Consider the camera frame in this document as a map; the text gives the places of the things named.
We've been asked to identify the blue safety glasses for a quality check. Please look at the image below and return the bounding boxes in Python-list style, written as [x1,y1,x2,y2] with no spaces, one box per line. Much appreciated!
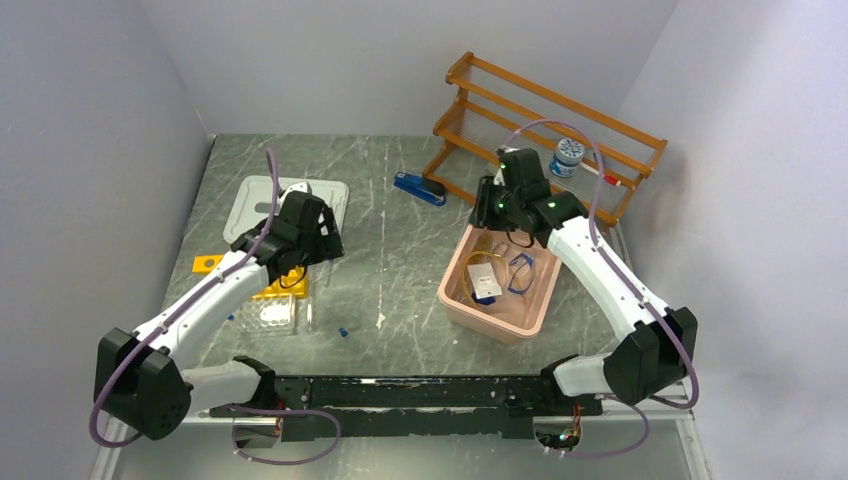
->
[507,253,535,295]

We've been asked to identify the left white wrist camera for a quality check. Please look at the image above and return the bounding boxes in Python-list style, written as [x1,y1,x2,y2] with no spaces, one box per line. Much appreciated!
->
[279,181,312,202]

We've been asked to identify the red white marker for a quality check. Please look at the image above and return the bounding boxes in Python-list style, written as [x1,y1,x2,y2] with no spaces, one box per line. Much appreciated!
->
[580,162,623,188]

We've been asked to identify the blue stapler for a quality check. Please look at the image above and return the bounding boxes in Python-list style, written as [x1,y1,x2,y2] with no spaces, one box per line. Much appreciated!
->
[393,171,447,207]

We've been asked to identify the white plastic lid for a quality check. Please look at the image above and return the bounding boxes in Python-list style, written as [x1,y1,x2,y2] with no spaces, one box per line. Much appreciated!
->
[223,175,350,244]

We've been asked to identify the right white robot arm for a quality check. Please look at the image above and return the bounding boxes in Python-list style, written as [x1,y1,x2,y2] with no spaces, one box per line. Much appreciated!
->
[470,148,698,414]

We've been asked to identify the yellow rubber tubing with clamps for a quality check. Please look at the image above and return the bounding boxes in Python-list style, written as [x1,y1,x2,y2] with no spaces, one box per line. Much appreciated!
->
[461,234,535,310]

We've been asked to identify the clear test tube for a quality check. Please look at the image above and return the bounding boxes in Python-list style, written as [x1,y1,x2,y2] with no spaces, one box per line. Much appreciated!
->
[305,296,316,334]

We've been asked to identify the small clear plastic bag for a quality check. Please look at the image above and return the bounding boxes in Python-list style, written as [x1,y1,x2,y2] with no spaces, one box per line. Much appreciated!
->
[466,262,503,298]

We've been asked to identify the upright blue capped tube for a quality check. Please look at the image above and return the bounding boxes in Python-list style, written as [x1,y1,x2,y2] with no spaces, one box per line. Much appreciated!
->
[324,260,334,288]

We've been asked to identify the orange wooden shelf rack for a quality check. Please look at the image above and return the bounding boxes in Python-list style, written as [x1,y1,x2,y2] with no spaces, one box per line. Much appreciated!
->
[422,52,668,228]

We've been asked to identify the blue white jar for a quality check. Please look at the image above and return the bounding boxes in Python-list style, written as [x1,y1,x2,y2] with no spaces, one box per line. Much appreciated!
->
[549,138,586,178]

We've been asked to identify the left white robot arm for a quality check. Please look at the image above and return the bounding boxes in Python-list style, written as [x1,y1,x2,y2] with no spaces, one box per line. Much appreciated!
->
[89,188,344,440]

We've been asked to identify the yellow test tube rack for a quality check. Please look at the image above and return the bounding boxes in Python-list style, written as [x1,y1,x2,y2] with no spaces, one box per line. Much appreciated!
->
[192,255,309,301]

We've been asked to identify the black base frame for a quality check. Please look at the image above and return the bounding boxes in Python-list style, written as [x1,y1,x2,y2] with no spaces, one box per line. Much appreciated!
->
[249,374,603,442]

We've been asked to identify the pink plastic bin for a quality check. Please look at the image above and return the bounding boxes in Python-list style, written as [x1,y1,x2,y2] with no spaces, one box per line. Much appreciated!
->
[438,226,561,344]

